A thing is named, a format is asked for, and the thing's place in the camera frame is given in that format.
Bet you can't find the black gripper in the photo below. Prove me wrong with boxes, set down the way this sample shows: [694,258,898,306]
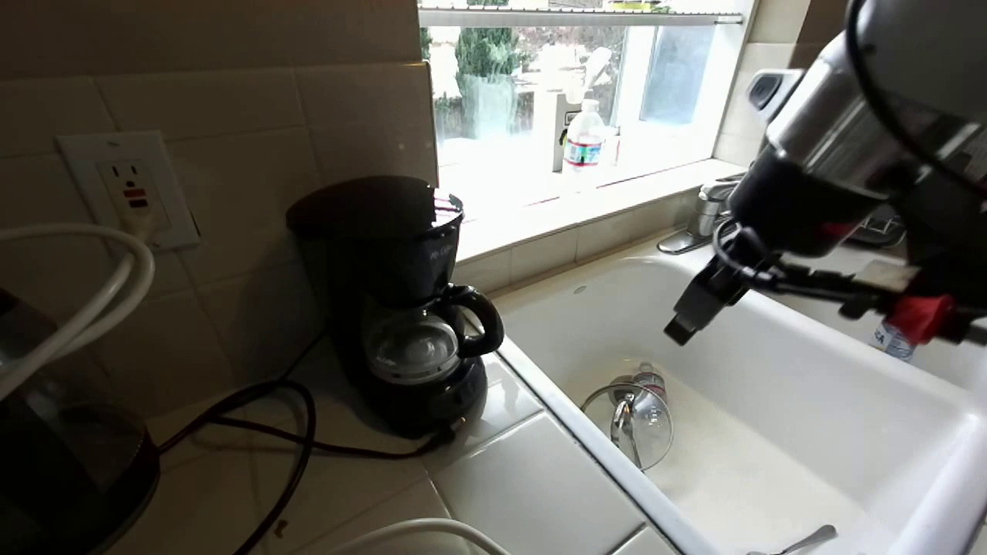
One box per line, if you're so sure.
[660,152,909,350]

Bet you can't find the thick white cable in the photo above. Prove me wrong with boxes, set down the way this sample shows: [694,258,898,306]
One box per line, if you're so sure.
[325,516,516,555]
[0,223,161,400]

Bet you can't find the black gripper cable with print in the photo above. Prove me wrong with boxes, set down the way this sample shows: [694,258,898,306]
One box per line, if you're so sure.
[708,213,789,297]

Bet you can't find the potted green plant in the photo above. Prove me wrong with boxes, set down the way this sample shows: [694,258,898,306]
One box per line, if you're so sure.
[454,21,524,140]

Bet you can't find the white ceramic sink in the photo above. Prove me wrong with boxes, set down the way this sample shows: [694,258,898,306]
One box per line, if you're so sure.
[496,243,987,555]

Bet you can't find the glass coffee carafe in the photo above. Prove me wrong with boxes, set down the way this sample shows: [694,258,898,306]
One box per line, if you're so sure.
[360,283,508,389]

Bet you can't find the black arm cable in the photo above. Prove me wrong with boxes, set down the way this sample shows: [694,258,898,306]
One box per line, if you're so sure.
[843,0,987,200]

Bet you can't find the black coffeemaker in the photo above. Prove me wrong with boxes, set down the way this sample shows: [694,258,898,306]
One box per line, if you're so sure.
[284,174,508,440]

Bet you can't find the clear plastic water bottle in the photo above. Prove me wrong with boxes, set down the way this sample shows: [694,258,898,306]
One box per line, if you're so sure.
[563,96,614,176]

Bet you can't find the black looped cord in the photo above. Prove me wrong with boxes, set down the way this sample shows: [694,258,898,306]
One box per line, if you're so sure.
[152,379,321,555]

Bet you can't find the black countertop appliance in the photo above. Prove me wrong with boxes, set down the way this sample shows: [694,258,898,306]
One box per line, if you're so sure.
[0,286,163,555]

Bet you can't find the chrome faucet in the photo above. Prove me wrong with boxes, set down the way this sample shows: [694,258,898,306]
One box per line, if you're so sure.
[653,176,747,258]

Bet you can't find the white wall outlet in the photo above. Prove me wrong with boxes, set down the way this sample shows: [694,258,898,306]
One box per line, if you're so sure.
[57,130,203,256]

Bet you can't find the black coffeemaker power cord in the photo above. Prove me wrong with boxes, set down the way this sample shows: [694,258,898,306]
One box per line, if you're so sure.
[215,414,456,463]

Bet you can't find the white window frame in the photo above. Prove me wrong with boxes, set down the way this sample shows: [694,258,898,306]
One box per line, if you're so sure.
[417,0,758,168]

